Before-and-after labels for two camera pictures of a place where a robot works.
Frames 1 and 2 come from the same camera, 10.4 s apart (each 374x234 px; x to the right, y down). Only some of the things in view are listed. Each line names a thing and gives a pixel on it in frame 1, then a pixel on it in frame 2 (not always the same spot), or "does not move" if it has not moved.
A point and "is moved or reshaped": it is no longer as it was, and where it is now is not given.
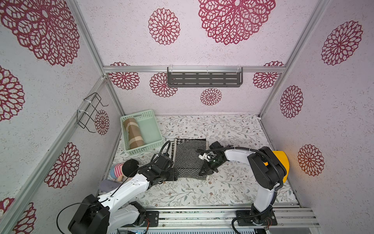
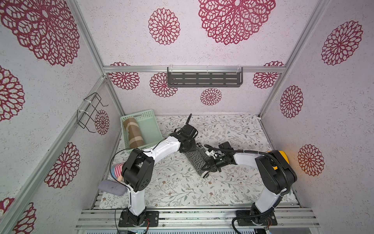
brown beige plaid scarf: (135, 138) does not move
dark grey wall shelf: (205, 77) does not move
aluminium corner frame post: (319, 10) does not move
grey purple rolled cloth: (105, 185) does not move
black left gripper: (174, 174) → (193, 141)
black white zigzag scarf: (185, 158) is moved or reshaped
